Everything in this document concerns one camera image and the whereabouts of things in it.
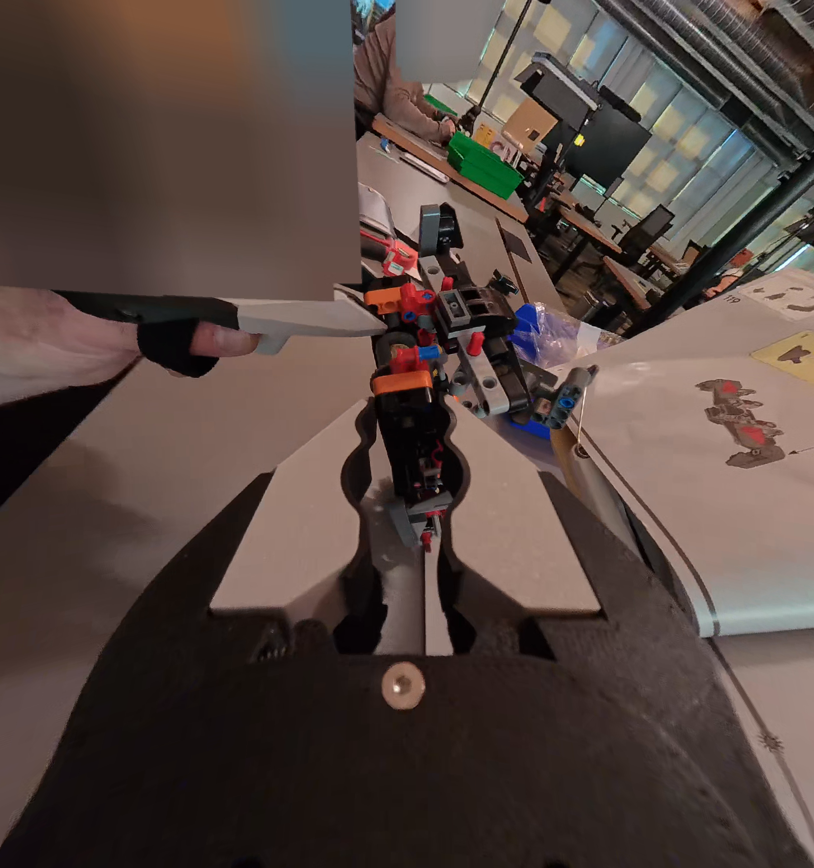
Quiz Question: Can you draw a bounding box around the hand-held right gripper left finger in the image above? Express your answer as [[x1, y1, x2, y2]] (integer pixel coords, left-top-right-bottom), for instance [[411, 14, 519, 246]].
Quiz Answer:
[[209, 399, 375, 637]]

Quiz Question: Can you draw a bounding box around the person's left hand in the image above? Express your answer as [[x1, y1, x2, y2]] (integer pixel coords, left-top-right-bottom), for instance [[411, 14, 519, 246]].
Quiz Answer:
[[0, 285, 262, 412]]

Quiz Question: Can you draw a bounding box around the black floor lamp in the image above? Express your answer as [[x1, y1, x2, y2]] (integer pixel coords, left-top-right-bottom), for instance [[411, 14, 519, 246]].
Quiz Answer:
[[473, 0, 538, 119]]

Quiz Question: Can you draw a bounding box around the green plastic bin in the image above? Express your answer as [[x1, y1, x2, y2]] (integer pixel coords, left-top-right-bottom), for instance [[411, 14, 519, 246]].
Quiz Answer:
[[446, 131, 525, 199]]

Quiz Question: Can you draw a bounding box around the blue plastic bin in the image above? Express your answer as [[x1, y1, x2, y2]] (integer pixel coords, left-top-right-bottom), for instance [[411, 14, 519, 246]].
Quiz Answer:
[[509, 302, 584, 436]]

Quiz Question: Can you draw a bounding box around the black monitor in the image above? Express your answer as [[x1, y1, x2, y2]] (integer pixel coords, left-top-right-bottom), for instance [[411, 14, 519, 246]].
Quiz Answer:
[[562, 102, 653, 192]]

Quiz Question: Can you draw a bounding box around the red green small box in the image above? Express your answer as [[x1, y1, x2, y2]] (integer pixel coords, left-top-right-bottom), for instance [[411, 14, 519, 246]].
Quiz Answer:
[[379, 239, 419, 277]]

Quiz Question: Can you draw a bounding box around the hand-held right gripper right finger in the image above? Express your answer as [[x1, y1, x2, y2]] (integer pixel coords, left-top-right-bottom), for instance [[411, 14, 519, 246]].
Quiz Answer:
[[440, 399, 602, 646]]

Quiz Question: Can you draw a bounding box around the clear plastic bag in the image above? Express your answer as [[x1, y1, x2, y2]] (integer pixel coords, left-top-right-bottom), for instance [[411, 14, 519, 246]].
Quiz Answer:
[[535, 305, 621, 370]]

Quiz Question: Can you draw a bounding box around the black table mat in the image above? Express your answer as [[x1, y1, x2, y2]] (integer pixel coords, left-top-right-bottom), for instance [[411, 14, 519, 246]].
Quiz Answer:
[[495, 218, 535, 267]]

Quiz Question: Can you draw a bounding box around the wooden office desk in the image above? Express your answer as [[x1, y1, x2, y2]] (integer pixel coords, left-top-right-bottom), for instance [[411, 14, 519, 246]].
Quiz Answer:
[[555, 202, 628, 286]]

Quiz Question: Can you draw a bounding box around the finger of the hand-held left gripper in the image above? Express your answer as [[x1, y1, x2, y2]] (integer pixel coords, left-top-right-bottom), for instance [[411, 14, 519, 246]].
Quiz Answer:
[[332, 283, 382, 320], [234, 298, 389, 355]]

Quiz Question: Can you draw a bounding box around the multicoloured lego car model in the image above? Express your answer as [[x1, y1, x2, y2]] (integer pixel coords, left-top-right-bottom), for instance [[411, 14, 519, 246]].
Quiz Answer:
[[369, 202, 601, 553]]

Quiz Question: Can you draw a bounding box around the grey wallet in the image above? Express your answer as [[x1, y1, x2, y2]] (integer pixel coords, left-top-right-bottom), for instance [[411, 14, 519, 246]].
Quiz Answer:
[[360, 183, 396, 237]]

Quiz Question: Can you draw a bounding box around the lego instruction booklet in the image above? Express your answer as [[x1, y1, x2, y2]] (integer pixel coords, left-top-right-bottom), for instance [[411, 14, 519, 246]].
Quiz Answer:
[[568, 268, 814, 868]]

